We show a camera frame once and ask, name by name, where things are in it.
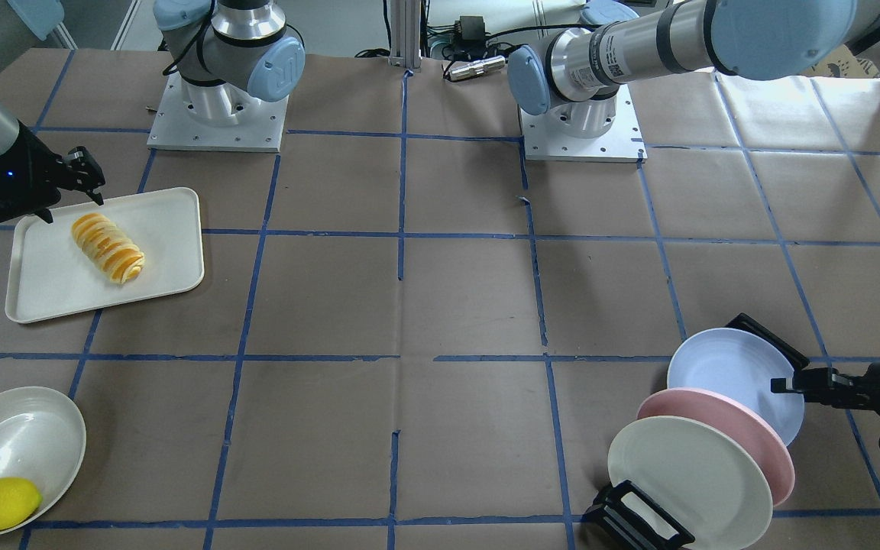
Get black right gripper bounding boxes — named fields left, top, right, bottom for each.
left=0, top=126, right=107, bottom=224

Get spiral orange bread roll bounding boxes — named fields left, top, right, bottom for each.
left=70, top=212, right=146, bottom=285

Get light blue plate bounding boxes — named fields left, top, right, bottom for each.
left=666, top=328, right=804, bottom=445

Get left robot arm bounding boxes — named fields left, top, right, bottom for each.
left=507, top=1, right=880, bottom=447

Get pink plate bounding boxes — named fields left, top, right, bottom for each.
left=636, top=387, right=796, bottom=507

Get cream white plate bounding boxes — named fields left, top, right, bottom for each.
left=607, top=416, right=773, bottom=549

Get black plate rack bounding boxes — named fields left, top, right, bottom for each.
left=584, top=314, right=810, bottom=549

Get white rectangular tray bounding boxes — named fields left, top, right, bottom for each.
left=5, top=187, right=205, bottom=323

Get shallow cream bowl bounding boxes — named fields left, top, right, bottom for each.
left=0, top=387, right=87, bottom=535

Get silver metal cylinder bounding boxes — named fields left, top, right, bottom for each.
left=443, top=55, right=507, bottom=83

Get black power adapter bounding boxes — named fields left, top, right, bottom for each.
left=454, top=15, right=487, bottom=43

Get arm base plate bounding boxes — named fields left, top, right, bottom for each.
left=147, top=74, right=289, bottom=154
left=518, top=86, right=649, bottom=163

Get aluminium frame post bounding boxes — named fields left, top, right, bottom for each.
left=385, top=1, right=426, bottom=73

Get black cables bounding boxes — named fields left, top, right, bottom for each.
left=354, top=0, right=601, bottom=62

